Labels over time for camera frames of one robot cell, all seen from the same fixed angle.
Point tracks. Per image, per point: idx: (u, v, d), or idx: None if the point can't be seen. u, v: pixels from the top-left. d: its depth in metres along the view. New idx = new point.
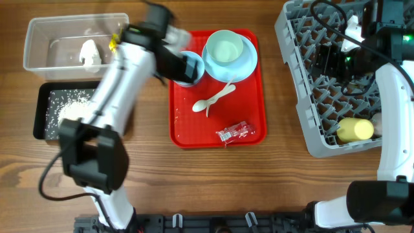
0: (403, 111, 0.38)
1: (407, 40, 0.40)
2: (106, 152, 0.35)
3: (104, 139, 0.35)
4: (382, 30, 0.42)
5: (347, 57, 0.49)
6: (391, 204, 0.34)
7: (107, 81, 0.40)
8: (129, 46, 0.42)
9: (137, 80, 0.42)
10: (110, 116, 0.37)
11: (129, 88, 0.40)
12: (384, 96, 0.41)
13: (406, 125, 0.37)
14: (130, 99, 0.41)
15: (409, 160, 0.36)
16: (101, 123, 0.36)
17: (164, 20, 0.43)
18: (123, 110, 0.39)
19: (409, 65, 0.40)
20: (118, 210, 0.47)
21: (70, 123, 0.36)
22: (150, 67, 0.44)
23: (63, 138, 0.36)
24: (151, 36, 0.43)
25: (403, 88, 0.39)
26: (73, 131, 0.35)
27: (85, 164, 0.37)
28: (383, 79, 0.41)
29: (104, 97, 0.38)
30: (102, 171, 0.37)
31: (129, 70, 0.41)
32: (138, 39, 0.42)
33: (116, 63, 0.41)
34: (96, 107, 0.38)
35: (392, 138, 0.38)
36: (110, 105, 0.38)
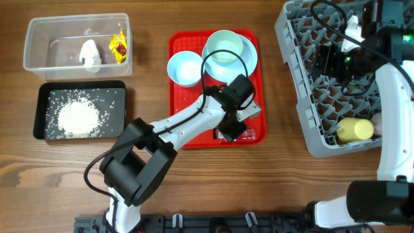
0: (403, 111, 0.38)
1: (406, 40, 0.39)
2: (157, 166, 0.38)
3: (163, 154, 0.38)
4: (382, 30, 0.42)
5: (347, 57, 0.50)
6: (391, 204, 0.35)
7: (185, 112, 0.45)
8: (210, 99, 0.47)
9: (204, 126, 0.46)
10: (174, 138, 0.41)
11: (196, 127, 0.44)
12: (383, 97, 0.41)
13: (406, 126, 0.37)
14: (189, 138, 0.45)
15: (409, 160, 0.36)
16: (166, 138, 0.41)
17: (246, 91, 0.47)
18: (184, 141, 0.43)
19: (409, 65, 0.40)
20: (127, 216, 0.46)
21: (143, 125, 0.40)
22: (216, 122, 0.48)
23: (130, 135, 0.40)
24: (229, 103, 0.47)
25: (403, 88, 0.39)
26: (140, 133, 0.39)
27: (127, 166, 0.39)
28: (383, 79, 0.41)
29: (176, 121, 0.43)
30: (137, 181, 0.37)
31: (204, 113, 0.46)
32: (219, 101, 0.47)
33: (196, 105, 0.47)
34: (167, 124, 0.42)
35: (392, 138, 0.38)
36: (179, 130, 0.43)
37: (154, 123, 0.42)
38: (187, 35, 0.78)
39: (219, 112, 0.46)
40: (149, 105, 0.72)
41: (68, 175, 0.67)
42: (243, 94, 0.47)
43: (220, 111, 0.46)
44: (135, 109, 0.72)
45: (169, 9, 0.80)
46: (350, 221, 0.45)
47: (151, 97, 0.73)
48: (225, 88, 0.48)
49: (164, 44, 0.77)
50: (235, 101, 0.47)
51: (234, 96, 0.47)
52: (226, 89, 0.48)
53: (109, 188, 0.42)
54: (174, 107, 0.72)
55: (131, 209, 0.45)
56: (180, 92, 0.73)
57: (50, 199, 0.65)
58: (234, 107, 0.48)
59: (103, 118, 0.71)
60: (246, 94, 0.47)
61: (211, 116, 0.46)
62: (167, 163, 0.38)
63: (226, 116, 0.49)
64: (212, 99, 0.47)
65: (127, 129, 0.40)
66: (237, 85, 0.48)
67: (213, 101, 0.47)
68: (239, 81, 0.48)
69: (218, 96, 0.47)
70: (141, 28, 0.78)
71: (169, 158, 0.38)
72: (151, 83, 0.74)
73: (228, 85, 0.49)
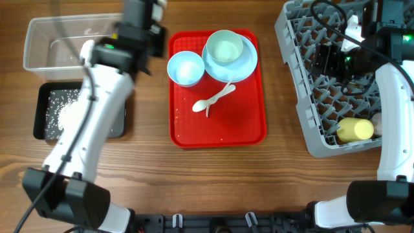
0: (403, 111, 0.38)
1: (407, 40, 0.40)
2: (78, 204, 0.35)
3: (72, 189, 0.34)
4: (382, 30, 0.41)
5: (347, 57, 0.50)
6: (392, 204, 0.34)
7: (77, 116, 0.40)
8: (106, 70, 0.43)
9: (108, 112, 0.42)
10: (78, 161, 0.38)
11: (99, 123, 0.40)
12: (383, 97, 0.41)
13: (406, 125, 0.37)
14: (101, 136, 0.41)
15: (409, 160, 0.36)
16: (70, 168, 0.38)
17: (141, 17, 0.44)
18: (94, 148, 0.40)
19: (409, 65, 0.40)
20: (110, 224, 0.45)
21: (36, 173, 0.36)
22: (128, 85, 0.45)
23: (31, 191, 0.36)
24: (129, 49, 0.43)
25: (403, 88, 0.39)
26: (39, 182, 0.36)
27: (61, 209, 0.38)
28: (383, 79, 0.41)
29: (68, 138, 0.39)
30: (76, 217, 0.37)
31: (100, 100, 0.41)
32: (117, 56, 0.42)
33: (87, 93, 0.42)
34: (63, 151, 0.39)
35: (392, 138, 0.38)
36: (79, 148, 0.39)
37: (50, 160, 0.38)
38: (187, 35, 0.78)
39: (119, 77, 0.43)
40: (149, 105, 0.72)
41: None
42: (142, 19, 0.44)
43: (118, 77, 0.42)
44: (135, 109, 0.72)
45: (169, 9, 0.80)
46: (350, 221, 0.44)
47: (151, 97, 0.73)
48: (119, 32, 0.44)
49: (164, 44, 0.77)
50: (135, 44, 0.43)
51: (132, 31, 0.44)
52: (120, 29, 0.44)
53: None
54: (174, 107, 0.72)
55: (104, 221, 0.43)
56: (180, 92, 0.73)
57: None
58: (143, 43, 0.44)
59: None
60: (142, 16, 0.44)
61: (110, 94, 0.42)
62: (84, 195, 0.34)
63: (136, 66, 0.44)
64: (99, 72, 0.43)
65: (26, 188, 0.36)
66: (129, 17, 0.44)
67: (109, 59, 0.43)
68: (131, 8, 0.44)
69: (111, 50, 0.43)
70: None
71: (81, 188, 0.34)
72: (150, 83, 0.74)
73: (119, 26, 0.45)
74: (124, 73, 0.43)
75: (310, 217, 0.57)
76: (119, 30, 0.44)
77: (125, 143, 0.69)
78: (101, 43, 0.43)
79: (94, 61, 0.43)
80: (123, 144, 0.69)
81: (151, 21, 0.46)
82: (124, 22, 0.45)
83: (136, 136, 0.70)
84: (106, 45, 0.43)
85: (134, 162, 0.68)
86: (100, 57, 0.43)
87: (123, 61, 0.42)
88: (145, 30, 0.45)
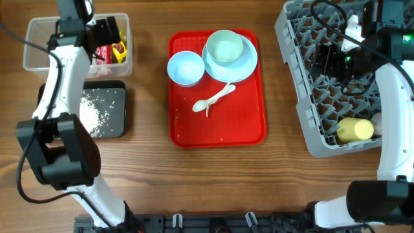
0: (403, 111, 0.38)
1: (406, 40, 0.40)
2: (72, 140, 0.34)
3: (63, 123, 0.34)
4: (382, 30, 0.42)
5: (347, 57, 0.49)
6: (392, 204, 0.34)
7: (49, 79, 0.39)
8: (59, 50, 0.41)
9: (77, 74, 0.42)
10: (63, 108, 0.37)
11: (72, 80, 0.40)
12: (383, 96, 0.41)
13: (406, 125, 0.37)
14: (76, 94, 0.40)
15: (409, 160, 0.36)
16: (57, 115, 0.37)
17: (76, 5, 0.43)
18: (73, 101, 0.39)
19: (409, 64, 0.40)
20: (108, 202, 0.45)
21: (26, 123, 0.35)
22: (87, 60, 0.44)
23: (23, 140, 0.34)
24: (79, 35, 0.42)
25: (403, 88, 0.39)
26: (32, 129, 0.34)
27: (56, 163, 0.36)
28: (383, 78, 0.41)
29: (47, 94, 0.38)
30: (74, 162, 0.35)
31: (67, 63, 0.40)
32: (69, 43, 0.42)
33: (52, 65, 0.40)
34: (45, 103, 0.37)
35: (392, 138, 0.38)
36: (59, 98, 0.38)
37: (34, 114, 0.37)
38: (187, 35, 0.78)
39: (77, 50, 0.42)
40: (149, 105, 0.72)
41: None
42: (77, 9, 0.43)
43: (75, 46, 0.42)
44: (135, 109, 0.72)
45: (169, 9, 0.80)
46: (349, 221, 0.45)
47: (151, 96, 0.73)
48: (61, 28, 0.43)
49: (164, 44, 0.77)
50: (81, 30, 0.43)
51: (74, 23, 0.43)
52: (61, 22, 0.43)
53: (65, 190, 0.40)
54: (174, 107, 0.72)
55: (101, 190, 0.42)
56: (180, 92, 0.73)
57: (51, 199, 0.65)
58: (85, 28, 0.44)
59: (103, 118, 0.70)
60: (78, 7, 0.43)
61: (75, 61, 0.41)
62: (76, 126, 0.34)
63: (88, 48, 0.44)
64: (59, 47, 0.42)
65: (20, 140, 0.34)
66: (65, 11, 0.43)
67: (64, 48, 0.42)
68: (65, 4, 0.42)
69: (63, 39, 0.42)
70: (141, 28, 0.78)
71: (72, 120, 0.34)
72: (151, 83, 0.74)
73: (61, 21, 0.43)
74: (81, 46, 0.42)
75: (310, 217, 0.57)
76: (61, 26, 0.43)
77: (125, 143, 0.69)
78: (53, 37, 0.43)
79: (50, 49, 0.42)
80: (123, 144, 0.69)
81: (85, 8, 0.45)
82: (64, 17, 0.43)
83: (136, 136, 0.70)
84: (58, 35, 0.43)
85: (134, 162, 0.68)
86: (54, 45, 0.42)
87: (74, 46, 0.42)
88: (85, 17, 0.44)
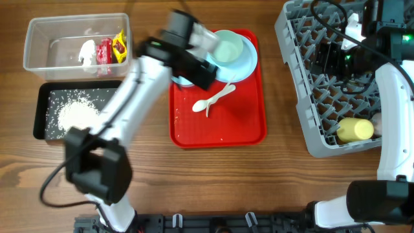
0: (402, 111, 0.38)
1: (406, 39, 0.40)
2: (110, 167, 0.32)
3: (109, 152, 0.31)
4: (381, 30, 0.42)
5: (347, 55, 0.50)
6: (392, 203, 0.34)
7: (122, 92, 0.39)
8: (145, 64, 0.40)
9: (149, 96, 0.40)
10: (119, 130, 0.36)
11: (140, 103, 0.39)
12: (383, 96, 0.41)
13: (405, 125, 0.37)
14: (139, 116, 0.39)
15: (409, 160, 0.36)
16: (109, 135, 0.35)
17: (186, 29, 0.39)
18: (132, 125, 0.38)
19: (409, 65, 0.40)
20: (119, 215, 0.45)
21: (80, 131, 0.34)
22: (164, 81, 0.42)
23: (68, 147, 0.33)
24: (172, 53, 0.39)
25: (403, 88, 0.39)
26: (80, 140, 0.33)
27: (87, 175, 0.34)
28: (383, 78, 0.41)
29: (114, 109, 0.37)
30: (102, 185, 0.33)
31: (145, 83, 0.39)
32: (158, 57, 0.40)
33: (133, 76, 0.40)
34: (106, 118, 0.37)
35: (392, 138, 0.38)
36: (120, 118, 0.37)
37: (93, 124, 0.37)
38: None
39: (159, 72, 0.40)
40: None
41: None
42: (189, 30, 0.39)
43: (161, 68, 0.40)
44: None
45: (169, 9, 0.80)
46: (350, 221, 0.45)
47: None
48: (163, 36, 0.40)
49: None
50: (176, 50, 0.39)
51: (176, 41, 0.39)
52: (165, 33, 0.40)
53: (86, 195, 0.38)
54: (174, 107, 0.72)
55: (117, 206, 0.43)
56: (180, 92, 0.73)
57: (51, 199, 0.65)
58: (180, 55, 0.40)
59: None
60: (189, 28, 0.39)
61: (154, 81, 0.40)
62: (118, 160, 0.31)
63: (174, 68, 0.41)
64: (149, 61, 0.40)
65: (66, 143, 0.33)
66: (174, 26, 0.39)
67: (154, 55, 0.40)
68: (177, 21, 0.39)
69: (158, 47, 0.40)
70: (141, 28, 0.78)
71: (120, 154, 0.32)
72: None
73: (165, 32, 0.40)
74: (164, 68, 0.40)
75: (310, 217, 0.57)
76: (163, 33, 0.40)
77: None
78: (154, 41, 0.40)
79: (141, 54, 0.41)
80: None
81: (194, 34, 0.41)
82: (170, 30, 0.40)
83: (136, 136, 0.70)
84: (154, 43, 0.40)
85: (134, 161, 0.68)
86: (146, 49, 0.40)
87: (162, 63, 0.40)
88: (187, 46, 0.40)
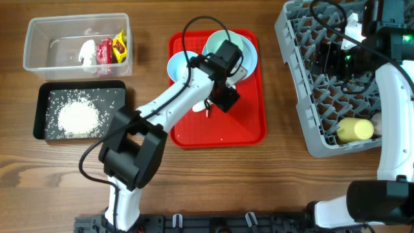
0: (402, 111, 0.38)
1: (406, 39, 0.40)
2: (150, 149, 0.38)
3: (152, 136, 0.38)
4: (382, 30, 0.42)
5: (347, 55, 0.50)
6: (392, 203, 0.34)
7: (171, 90, 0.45)
8: (195, 72, 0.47)
9: (191, 99, 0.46)
10: (163, 120, 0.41)
11: (184, 104, 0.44)
12: (383, 97, 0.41)
13: (405, 124, 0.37)
14: (178, 116, 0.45)
15: (409, 160, 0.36)
16: (155, 121, 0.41)
17: (232, 57, 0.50)
18: (173, 120, 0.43)
19: (409, 65, 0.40)
20: (129, 210, 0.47)
21: (130, 112, 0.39)
22: (205, 94, 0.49)
23: (118, 123, 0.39)
24: (218, 71, 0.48)
25: (403, 88, 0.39)
26: (129, 119, 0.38)
27: (123, 154, 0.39)
28: (383, 78, 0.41)
29: (163, 102, 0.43)
30: (135, 166, 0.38)
31: (193, 87, 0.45)
32: (206, 71, 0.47)
33: (182, 79, 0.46)
34: (154, 107, 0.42)
35: (392, 138, 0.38)
36: (167, 110, 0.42)
37: (141, 109, 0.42)
38: (187, 35, 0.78)
39: (206, 83, 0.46)
40: None
41: (68, 175, 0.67)
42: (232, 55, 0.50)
43: (207, 81, 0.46)
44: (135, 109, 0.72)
45: (169, 9, 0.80)
46: (350, 220, 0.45)
47: (151, 96, 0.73)
48: (211, 57, 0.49)
49: (164, 44, 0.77)
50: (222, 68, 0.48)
51: (222, 63, 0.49)
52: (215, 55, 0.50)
53: (109, 177, 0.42)
54: None
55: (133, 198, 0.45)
56: None
57: (50, 199, 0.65)
58: (222, 74, 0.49)
59: (103, 118, 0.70)
60: (233, 57, 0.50)
61: (200, 89, 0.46)
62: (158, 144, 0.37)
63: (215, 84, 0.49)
64: (198, 71, 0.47)
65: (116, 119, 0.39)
66: (223, 54, 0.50)
67: (202, 69, 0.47)
68: (226, 49, 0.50)
69: (206, 65, 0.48)
70: (141, 28, 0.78)
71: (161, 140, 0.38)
72: (151, 83, 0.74)
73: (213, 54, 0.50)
74: (209, 83, 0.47)
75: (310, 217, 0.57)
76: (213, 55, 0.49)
77: None
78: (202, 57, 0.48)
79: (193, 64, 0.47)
80: None
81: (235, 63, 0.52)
82: (218, 55, 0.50)
83: None
84: (204, 60, 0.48)
85: None
86: (196, 63, 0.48)
87: (208, 77, 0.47)
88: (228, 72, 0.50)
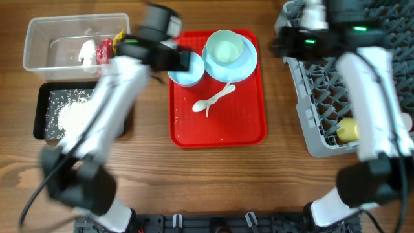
0: (369, 91, 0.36)
1: (362, 31, 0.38)
2: (89, 177, 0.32)
3: (87, 169, 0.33)
4: (339, 22, 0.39)
5: (310, 40, 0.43)
6: (379, 181, 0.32)
7: (96, 101, 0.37)
8: (123, 65, 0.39)
9: (127, 99, 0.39)
10: (94, 142, 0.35)
11: (116, 109, 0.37)
12: (350, 81, 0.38)
13: (374, 104, 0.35)
14: (115, 122, 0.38)
15: (386, 136, 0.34)
16: (85, 149, 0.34)
17: (163, 25, 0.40)
18: (108, 133, 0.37)
19: (369, 52, 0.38)
20: (112, 218, 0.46)
21: (52, 151, 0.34)
22: (143, 79, 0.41)
23: (45, 167, 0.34)
24: (149, 46, 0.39)
25: (366, 73, 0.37)
26: (54, 160, 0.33)
27: (66, 192, 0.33)
28: (345, 66, 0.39)
29: (88, 120, 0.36)
30: (86, 200, 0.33)
31: (120, 87, 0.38)
32: (133, 51, 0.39)
33: (107, 81, 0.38)
34: (81, 131, 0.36)
35: (364, 118, 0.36)
36: (94, 130, 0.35)
37: (65, 142, 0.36)
38: (187, 35, 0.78)
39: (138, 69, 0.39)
40: (149, 105, 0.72)
41: None
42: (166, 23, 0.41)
43: (136, 68, 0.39)
44: (135, 109, 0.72)
45: (169, 9, 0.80)
46: (345, 210, 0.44)
47: (151, 96, 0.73)
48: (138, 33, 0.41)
49: None
50: (152, 43, 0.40)
51: (152, 35, 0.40)
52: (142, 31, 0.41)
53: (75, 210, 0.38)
54: (174, 107, 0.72)
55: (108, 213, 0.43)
56: (180, 92, 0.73)
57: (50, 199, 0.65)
58: (156, 49, 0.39)
59: None
60: (165, 23, 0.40)
61: (132, 82, 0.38)
62: (98, 171, 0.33)
63: (154, 63, 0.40)
64: (122, 62, 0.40)
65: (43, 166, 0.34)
66: (151, 21, 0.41)
67: (129, 52, 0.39)
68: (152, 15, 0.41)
69: (134, 44, 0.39)
70: None
71: (94, 168, 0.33)
72: (151, 83, 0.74)
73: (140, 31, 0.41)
74: (141, 66, 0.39)
75: (308, 222, 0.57)
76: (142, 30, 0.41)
77: (125, 143, 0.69)
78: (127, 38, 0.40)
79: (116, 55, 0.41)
80: (123, 144, 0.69)
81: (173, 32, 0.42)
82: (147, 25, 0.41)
83: (136, 136, 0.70)
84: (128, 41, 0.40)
85: (134, 161, 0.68)
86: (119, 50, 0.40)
87: (141, 57, 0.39)
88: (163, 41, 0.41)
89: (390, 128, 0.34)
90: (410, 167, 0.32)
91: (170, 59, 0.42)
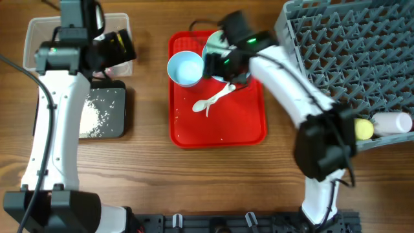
0: (276, 77, 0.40)
1: (253, 43, 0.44)
2: (62, 208, 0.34)
3: (57, 199, 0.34)
4: (240, 43, 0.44)
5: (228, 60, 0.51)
6: (317, 142, 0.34)
7: (41, 130, 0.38)
8: (53, 81, 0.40)
9: (74, 114, 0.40)
10: (55, 173, 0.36)
11: (66, 129, 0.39)
12: (266, 78, 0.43)
13: (286, 85, 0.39)
14: (72, 142, 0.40)
15: (305, 103, 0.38)
16: (49, 183, 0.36)
17: (83, 19, 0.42)
18: (68, 155, 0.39)
19: (270, 50, 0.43)
20: (110, 224, 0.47)
21: (15, 195, 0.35)
22: (86, 83, 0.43)
23: (15, 212, 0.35)
24: (81, 45, 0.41)
25: (270, 65, 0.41)
26: (21, 204, 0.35)
27: (50, 223, 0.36)
28: (253, 66, 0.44)
29: (40, 153, 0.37)
30: (69, 225, 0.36)
31: (60, 106, 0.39)
32: (65, 54, 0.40)
33: (44, 101, 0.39)
34: (37, 165, 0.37)
35: (284, 99, 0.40)
36: (53, 159, 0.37)
37: (26, 179, 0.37)
38: (187, 35, 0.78)
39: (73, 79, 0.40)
40: (149, 105, 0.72)
41: None
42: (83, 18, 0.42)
43: (71, 77, 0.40)
44: (135, 109, 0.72)
45: (169, 9, 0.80)
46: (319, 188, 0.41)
47: (151, 97, 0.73)
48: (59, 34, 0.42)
49: (165, 44, 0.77)
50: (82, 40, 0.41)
51: (76, 32, 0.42)
52: (62, 32, 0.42)
53: None
54: (174, 107, 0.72)
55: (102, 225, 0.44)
56: (180, 92, 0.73)
57: None
58: (85, 46, 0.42)
59: (103, 118, 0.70)
60: (83, 16, 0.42)
61: (70, 98, 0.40)
62: (70, 202, 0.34)
63: (87, 58, 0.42)
64: (50, 77, 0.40)
65: (11, 211, 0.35)
66: (68, 18, 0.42)
67: (58, 61, 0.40)
68: (66, 11, 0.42)
69: (58, 51, 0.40)
70: (141, 28, 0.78)
71: (67, 197, 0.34)
72: (151, 83, 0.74)
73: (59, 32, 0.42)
74: (77, 73, 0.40)
75: (309, 229, 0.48)
76: (60, 32, 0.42)
77: (125, 143, 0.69)
78: (44, 46, 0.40)
79: (41, 68, 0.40)
80: (123, 144, 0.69)
81: (92, 27, 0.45)
82: (65, 24, 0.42)
83: (136, 136, 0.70)
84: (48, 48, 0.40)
85: (134, 161, 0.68)
86: (46, 63, 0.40)
87: (73, 59, 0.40)
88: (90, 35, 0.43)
89: (305, 95, 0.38)
90: (339, 120, 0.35)
91: (95, 53, 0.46)
